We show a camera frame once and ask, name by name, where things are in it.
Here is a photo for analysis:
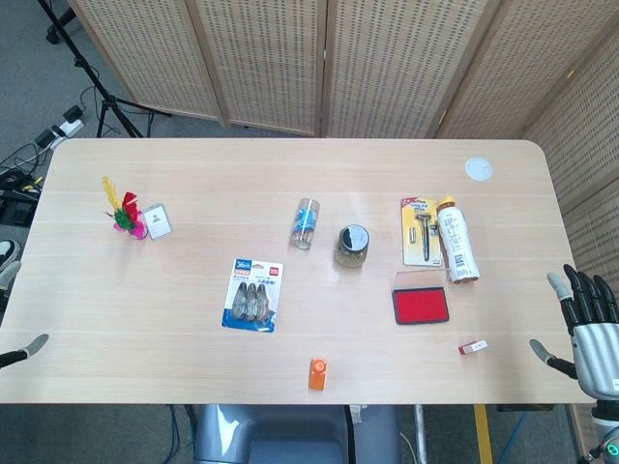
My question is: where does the white round grommet cap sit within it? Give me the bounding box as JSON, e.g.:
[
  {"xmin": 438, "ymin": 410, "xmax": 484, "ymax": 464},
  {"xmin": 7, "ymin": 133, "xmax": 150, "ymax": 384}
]
[{"xmin": 464, "ymin": 157, "xmax": 495, "ymax": 183}]

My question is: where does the razor in yellow blister pack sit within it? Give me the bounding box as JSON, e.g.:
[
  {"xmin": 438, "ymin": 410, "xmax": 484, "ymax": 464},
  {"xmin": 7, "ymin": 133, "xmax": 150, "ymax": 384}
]
[{"xmin": 398, "ymin": 196, "xmax": 444, "ymax": 267}]

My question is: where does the correction tape blue blister pack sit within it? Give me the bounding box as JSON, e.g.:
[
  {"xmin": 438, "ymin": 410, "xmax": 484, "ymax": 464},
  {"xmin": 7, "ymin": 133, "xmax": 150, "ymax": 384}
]
[{"xmin": 221, "ymin": 257, "xmax": 285, "ymax": 334}]

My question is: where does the grey blue robot torso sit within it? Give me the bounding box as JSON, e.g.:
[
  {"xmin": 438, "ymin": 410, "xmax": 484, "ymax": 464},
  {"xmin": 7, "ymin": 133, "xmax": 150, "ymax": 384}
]
[{"xmin": 192, "ymin": 403, "xmax": 402, "ymax": 464}]

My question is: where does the woven wooden folding screen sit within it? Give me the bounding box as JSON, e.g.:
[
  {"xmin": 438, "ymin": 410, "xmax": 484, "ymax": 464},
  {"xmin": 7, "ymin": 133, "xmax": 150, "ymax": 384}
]
[{"xmin": 67, "ymin": 0, "xmax": 619, "ymax": 455}]

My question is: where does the black tripod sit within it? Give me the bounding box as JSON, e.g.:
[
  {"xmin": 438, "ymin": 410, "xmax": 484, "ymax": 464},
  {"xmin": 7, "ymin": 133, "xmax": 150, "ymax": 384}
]
[{"xmin": 41, "ymin": 0, "xmax": 173, "ymax": 139}]

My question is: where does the red ink pad clear lid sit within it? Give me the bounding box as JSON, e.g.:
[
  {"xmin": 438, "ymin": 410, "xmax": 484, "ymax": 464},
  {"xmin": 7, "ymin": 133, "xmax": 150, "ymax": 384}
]
[{"xmin": 390, "ymin": 270, "xmax": 451, "ymax": 326}]

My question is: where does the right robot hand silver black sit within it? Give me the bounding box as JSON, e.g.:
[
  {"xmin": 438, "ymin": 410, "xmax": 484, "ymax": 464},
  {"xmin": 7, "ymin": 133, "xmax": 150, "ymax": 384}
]
[{"xmin": 529, "ymin": 263, "xmax": 619, "ymax": 400}]

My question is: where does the orange glue bottle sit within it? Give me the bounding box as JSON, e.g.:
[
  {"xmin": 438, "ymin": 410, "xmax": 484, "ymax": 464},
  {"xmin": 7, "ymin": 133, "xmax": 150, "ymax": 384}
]
[{"xmin": 308, "ymin": 357, "xmax": 330, "ymax": 391}]

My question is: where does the clear bottle with blue label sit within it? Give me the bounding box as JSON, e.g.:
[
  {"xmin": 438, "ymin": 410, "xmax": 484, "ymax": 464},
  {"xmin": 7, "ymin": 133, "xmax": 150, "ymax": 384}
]
[{"xmin": 288, "ymin": 196, "xmax": 322, "ymax": 251}]

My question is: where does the small white card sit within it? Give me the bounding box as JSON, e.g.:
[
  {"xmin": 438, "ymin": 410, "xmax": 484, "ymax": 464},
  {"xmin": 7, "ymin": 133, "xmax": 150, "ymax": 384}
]
[{"xmin": 141, "ymin": 203, "xmax": 174, "ymax": 242}]

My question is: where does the left robot hand black grey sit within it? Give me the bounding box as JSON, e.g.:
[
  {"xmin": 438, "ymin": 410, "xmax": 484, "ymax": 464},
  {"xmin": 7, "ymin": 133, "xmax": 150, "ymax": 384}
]
[{"xmin": 0, "ymin": 260, "xmax": 50, "ymax": 371}]

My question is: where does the metal table leg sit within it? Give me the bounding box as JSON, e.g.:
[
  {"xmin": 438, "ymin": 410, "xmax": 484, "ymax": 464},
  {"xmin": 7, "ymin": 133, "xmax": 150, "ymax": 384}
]
[{"xmin": 412, "ymin": 404, "xmax": 430, "ymax": 464}]

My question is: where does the white label bottle yellow cap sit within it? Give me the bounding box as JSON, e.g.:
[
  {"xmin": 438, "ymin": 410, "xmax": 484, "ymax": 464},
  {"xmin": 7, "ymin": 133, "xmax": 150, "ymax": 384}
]
[{"xmin": 436, "ymin": 195, "xmax": 482, "ymax": 286}]

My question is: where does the glass jar with black lid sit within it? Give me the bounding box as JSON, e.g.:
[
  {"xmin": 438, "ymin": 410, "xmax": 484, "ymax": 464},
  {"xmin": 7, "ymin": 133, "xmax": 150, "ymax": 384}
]
[{"xmin": 333, "ymin": 223, "xmax": 371, "ymax": 270}]

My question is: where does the colourful feather shuttlecock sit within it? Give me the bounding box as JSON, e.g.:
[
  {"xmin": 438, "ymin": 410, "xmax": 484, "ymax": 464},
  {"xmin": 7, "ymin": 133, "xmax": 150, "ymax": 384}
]
[{"xmin": 100, "ymin": 176, "xmax": 149, "ymax": 241}]

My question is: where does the white power strip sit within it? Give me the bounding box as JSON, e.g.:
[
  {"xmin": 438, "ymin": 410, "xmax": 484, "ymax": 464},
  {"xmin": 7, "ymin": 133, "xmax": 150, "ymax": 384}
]
[{"xmin": 47, "ymin": 118, "xmax": 84, "ymax": 139}]

